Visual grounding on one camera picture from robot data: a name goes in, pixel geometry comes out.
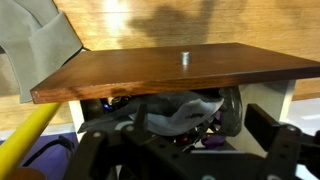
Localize grey and black bag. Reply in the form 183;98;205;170
78;91;224;136

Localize yellow pole with black base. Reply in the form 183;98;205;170
0;103;61;180

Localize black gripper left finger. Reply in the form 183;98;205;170
122;104;184;180

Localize purple and black drawer contents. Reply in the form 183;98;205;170
99;85;244;151

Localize grey cloth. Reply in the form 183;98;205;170
0;0;82;103

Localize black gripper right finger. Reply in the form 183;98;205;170
244;104;302;180

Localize wooden drawer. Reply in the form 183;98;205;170
29;42;320;158

